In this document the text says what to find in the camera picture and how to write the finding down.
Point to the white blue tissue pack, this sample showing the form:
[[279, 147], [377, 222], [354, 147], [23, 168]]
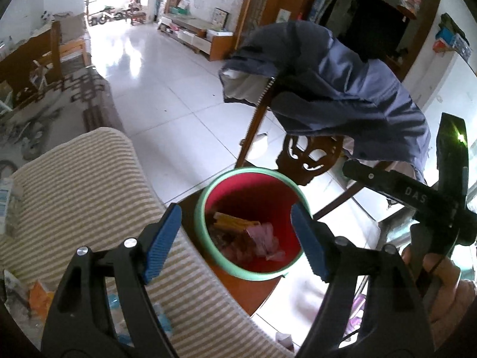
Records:
[[4, 205]]

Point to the low wooden television cabinet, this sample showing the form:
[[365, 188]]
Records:
[[193, 30]]

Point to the white balance bike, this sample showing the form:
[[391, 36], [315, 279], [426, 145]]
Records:
[[108, 16]]

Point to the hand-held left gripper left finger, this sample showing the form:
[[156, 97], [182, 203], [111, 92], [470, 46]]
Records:
[[164, 238]]

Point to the yellow wrapper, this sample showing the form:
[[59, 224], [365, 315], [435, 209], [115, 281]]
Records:
[[231, 222]]

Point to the red bin with green rim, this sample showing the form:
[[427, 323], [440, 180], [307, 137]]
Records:
[[257, 194]]

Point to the grey patterned rug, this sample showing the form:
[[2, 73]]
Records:
[[74, 93]]

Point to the small framed picture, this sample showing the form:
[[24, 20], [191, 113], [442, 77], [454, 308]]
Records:
[[220, 18]]

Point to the carved wooden chair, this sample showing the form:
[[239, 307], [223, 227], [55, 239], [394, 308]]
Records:
[[309, 156]]

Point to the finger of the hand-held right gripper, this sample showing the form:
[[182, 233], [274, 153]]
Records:
[[369, 175]]

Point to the beige striped woven table mat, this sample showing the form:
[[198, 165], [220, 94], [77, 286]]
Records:
[[85, 179]]

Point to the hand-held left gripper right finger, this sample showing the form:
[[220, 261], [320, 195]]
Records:
[[309, 238]]

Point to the blue jacket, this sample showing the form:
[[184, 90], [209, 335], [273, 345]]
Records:
[[335, 82]]

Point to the person's right hand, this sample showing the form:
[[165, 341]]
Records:
[[447, 287]]

